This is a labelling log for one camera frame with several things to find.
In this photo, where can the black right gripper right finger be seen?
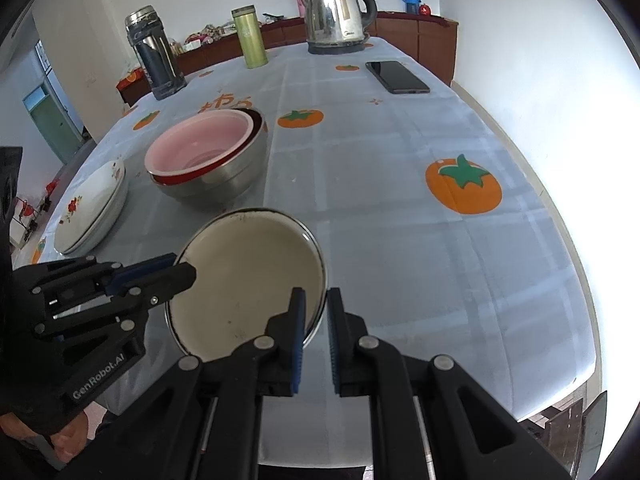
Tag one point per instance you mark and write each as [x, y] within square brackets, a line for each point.
[428, 419]

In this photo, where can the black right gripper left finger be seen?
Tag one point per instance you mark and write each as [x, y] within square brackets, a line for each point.
[201, 420]

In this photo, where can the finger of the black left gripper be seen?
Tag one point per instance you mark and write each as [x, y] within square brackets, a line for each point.
[107, 316]
[79, 277]

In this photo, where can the white floral plate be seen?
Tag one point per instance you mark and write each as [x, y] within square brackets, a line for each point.
[89, 200]
[105, 221]

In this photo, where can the cream enamel bowl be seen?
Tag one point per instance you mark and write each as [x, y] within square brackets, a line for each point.
[246, 263]

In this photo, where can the stainless steel bowl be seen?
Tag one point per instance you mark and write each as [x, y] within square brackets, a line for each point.
[224, 184]

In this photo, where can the pink red bowl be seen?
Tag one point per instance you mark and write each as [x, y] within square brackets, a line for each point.
[201, 143]

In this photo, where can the left hand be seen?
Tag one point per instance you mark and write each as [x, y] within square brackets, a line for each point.
[67, 443]

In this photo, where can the green door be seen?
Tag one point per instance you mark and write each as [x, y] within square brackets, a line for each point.
[53, 124]

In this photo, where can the blue persimmon tablecloth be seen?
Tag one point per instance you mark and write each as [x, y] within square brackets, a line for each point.
[430, 230]

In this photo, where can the green tumbler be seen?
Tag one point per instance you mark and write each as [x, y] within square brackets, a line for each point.
[250, 36]

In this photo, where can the large black thermos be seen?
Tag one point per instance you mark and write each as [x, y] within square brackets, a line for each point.
[146, 35]

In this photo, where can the black smartphone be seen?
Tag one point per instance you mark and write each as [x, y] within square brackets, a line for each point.
[396, 78]

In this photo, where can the stainless steel electric kettle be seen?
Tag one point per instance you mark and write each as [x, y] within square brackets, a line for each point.
[337, 26]

